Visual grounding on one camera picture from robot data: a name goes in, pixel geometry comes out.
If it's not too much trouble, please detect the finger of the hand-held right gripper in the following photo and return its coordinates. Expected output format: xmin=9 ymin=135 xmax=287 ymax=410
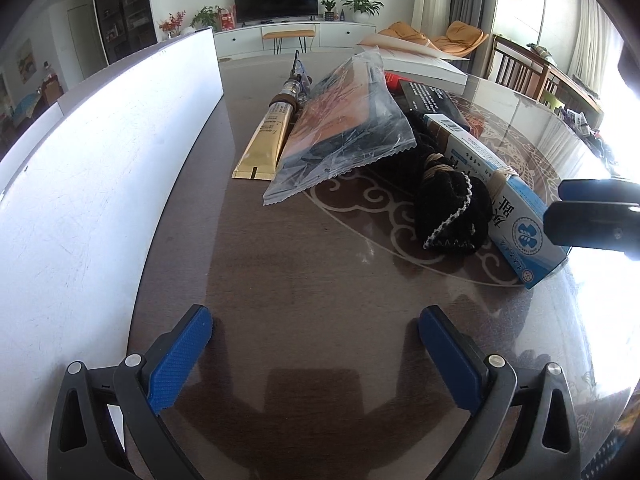
xmin=558 ymin=178 xmax=640 ymax=203
xmin=543 ymin=200 xmax=640 ymax=253

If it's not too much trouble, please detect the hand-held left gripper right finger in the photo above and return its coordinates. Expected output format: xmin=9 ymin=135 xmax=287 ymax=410
xmin=418 ymin=305 xmax=583 ymax=480

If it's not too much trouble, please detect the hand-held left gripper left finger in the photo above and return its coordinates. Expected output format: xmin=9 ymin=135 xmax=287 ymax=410
xmin=47 ymin=304 xmax=213 ymax=480

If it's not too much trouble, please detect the blue and white carton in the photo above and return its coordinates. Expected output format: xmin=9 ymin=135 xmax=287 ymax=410
xmin=422 ymin=112 xmax=571 ymax=291

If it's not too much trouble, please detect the metallic tube with brown band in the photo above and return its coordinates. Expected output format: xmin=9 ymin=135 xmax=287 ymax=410
xmin=231 ymin=51 xmax=313 ymax=181

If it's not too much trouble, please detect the black beaded pouch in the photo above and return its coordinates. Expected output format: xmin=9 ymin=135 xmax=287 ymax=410
xmin=402 ymin=110 xmax=493 ymax=256

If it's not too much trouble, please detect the wooden chair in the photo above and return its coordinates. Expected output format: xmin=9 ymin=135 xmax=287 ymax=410
xmin=487 ymin=34 xmax=606 ymax=116

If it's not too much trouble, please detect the black box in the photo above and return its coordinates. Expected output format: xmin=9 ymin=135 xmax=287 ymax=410
xmin=399 ymin=79 xmax=481 ymax=136

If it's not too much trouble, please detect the orange lounge chair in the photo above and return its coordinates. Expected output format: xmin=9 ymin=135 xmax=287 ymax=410
xmin=377 ymin=20 xmax=490 ymax=58

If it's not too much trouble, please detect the white flat box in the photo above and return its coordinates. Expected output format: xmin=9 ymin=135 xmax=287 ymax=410
xmin=382 ymin=52 xmax=468 ymax=86

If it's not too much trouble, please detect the clear plastic packet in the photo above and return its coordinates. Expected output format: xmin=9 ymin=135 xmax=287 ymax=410
xmin=263 ymin=45 xmax=417 ymax=207

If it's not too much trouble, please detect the large potted plant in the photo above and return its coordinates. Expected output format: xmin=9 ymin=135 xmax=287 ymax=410
xmin=341 ymin=0 xmax=385 ymax=24

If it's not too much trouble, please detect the white television cabinet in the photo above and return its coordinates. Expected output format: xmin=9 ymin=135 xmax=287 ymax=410
xmin=214 ymin=21 xmax=381 ymax=58

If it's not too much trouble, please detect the red flower bouquet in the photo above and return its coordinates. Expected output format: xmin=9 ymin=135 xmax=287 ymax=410
xmin=159 ymin=10 xmax=187 ymax=38

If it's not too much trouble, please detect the white door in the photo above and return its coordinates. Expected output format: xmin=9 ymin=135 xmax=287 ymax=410
xmin=66 ymin=2 xmax=93 ymax=76

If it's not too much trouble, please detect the wooden stool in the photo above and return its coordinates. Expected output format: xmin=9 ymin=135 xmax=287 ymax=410
xmin=262 ymin=27 xmax=317 ymax=53

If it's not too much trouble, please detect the bushy potted plant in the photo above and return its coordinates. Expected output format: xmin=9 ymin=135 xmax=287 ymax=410
xmin=191 ymin=6 xmax=226 ymax=31

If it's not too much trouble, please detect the dark display cabinet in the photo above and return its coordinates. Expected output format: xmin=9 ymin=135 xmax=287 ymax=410
xmin=91 ymin=0 xmax=158 ymax=66

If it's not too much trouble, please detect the black television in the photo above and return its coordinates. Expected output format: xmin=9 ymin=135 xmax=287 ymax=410
xmin=233 ymin=0 xmax=320 ymax=24

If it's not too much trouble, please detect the wall painting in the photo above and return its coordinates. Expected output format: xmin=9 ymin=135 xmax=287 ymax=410
xmin=15 ymin=40 xmax=36 ymax=83

